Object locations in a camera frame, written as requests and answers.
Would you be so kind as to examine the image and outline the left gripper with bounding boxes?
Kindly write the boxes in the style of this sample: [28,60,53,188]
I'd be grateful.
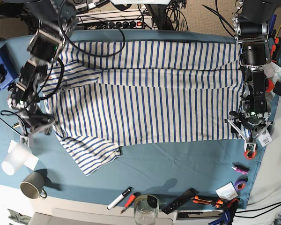
[224,118,274,151]

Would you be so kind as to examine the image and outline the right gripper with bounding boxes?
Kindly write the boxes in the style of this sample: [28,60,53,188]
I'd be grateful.
[16,110,57,147]

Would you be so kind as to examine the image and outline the blue white striped T-shirt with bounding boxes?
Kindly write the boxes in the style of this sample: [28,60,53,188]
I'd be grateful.
[42,41,243,176]

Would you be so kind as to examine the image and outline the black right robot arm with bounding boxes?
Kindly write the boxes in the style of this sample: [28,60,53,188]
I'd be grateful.
[7,0,78,147]

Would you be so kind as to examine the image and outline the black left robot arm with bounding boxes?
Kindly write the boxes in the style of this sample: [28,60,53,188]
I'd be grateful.
[225,0,277,157]

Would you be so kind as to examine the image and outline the orange tape roll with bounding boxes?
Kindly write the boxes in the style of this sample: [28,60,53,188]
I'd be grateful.
[244,150,257,160]

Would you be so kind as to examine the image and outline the white labelled package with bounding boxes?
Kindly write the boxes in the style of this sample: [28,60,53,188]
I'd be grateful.
[258,130,273,147]

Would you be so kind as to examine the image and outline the small battery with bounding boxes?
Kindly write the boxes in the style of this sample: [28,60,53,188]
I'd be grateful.
[13,123,20,128]

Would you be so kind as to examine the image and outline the purple glue bottle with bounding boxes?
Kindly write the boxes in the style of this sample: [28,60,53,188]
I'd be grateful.
[231,165,250,175]

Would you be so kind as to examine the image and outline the metal hex key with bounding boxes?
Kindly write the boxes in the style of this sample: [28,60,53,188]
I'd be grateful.
[0,113,22,136]

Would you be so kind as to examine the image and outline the white plastic cup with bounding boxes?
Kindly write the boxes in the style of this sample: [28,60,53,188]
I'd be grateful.
[1,142,33,176]

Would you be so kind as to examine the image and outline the purple tape roll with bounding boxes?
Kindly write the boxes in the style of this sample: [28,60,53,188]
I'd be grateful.
[234,178,247,191]

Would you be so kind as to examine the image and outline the teal table cloth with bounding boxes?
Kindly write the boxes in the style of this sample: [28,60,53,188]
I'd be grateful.
[0,30,270,204]

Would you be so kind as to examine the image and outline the white small box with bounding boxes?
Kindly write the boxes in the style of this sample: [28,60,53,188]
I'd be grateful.
[215,182,238,201]

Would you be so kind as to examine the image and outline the blue block with knob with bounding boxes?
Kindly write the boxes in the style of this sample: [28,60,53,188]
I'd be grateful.
[0,48,18,91]

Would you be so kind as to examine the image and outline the black square box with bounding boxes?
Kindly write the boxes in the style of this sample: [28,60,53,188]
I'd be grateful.
[273,81,281,97]

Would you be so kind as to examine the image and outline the red cube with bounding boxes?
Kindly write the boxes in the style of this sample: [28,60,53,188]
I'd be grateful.
[266,79,275,93]

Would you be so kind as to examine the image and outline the grey ceramic mug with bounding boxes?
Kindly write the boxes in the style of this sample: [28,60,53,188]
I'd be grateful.
[20,172,47,199]

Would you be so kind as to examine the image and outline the orange utility knife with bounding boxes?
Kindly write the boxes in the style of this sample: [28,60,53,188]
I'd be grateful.
[191,195,224,209]

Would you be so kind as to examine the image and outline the blue black clamp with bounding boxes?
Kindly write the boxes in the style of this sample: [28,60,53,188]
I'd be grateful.
[208,198,240,225]

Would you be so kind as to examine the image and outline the crumpled printed paper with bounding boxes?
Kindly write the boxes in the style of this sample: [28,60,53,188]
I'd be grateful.
[263,62,281,82]

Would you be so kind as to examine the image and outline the black remote control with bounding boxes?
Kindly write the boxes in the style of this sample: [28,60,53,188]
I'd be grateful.
[161,188,198,215]

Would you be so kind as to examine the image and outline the orange black clamp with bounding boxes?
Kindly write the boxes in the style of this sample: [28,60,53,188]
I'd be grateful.
[270,37,281,63]

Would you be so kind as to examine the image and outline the grey green cloth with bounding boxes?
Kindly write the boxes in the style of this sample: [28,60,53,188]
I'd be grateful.
[8,209,31,225]

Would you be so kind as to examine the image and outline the white marker pen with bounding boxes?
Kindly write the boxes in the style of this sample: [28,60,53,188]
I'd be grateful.
[107,187,133,210]

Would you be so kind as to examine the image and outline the clear wine glass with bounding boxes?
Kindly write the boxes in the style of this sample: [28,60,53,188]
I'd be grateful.
[134,194,159,225]

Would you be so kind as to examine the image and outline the white power strip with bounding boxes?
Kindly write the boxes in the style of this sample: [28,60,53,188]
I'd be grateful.
[77,10,157,30]

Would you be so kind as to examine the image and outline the red handled screwdriver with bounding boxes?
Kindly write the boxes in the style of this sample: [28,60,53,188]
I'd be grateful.
[121,192,141,214]

